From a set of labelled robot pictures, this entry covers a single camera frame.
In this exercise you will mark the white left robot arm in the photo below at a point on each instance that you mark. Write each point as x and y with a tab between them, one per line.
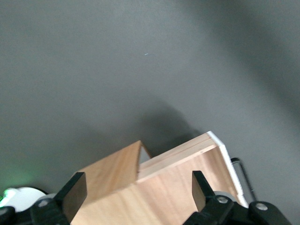
23	197

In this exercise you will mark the wooden drawer with white front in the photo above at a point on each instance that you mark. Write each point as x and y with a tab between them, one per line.
173	185

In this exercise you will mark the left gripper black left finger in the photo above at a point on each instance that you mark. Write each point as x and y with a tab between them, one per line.
51	211

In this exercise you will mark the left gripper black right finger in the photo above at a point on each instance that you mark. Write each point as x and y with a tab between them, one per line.
211	211

